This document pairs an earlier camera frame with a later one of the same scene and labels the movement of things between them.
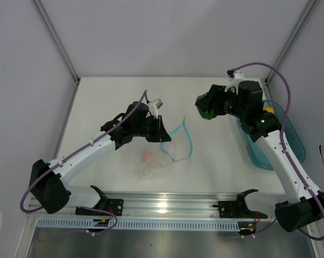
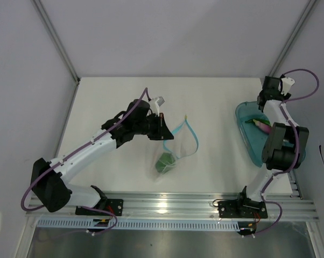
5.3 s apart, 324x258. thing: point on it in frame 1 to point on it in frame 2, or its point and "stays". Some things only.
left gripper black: (160, 134) stays
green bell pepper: (210, 105) to (166, 159)
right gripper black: (229, 92) to (281, 95)
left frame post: (49, 28) stays
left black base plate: (114, 206) stays
